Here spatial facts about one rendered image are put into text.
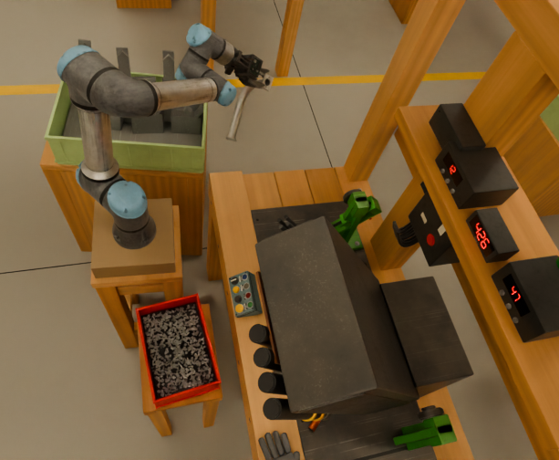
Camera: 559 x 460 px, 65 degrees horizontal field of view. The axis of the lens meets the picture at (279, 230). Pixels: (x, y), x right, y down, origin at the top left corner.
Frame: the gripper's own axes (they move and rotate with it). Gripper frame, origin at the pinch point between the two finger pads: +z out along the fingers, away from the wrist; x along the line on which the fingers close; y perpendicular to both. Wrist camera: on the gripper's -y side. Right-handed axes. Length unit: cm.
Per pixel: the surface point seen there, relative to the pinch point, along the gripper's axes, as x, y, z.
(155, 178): -47, -46, -5
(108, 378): -149, -62, 12
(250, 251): -63, 11, 9
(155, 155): -38, -37, -13
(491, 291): -51, 100, 0
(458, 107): -7, 78, 2
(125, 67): -7, -52, -30
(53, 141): -45, -57, -46
